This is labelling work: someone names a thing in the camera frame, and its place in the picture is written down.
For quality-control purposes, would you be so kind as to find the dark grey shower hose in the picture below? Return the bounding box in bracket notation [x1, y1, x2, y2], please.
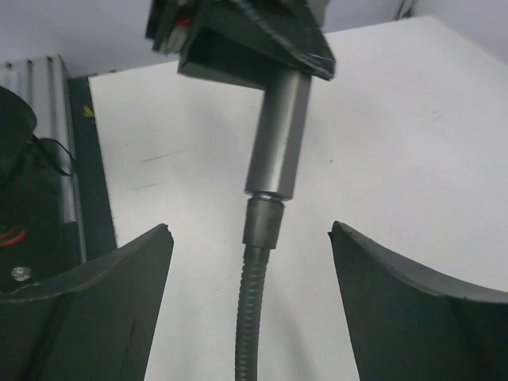
[233, 197, 287, 381]

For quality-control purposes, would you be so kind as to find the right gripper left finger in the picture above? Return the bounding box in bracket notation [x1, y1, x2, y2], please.
[1, 224, 174, 380]

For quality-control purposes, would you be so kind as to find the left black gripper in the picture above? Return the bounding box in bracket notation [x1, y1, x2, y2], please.
[144, 1, 336, 90]

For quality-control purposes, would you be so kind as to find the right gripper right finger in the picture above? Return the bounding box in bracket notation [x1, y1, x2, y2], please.
[329, 221, 507, 380]

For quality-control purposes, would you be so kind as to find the aluminium front rail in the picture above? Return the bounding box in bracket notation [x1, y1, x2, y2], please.
[1, 55, 87, 264]

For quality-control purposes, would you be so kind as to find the grey shower head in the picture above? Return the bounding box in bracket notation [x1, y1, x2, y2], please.
[244, 69, 311, 202]

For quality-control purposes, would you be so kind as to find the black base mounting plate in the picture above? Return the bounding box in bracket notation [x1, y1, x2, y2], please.
[1, 79, 117, 294]

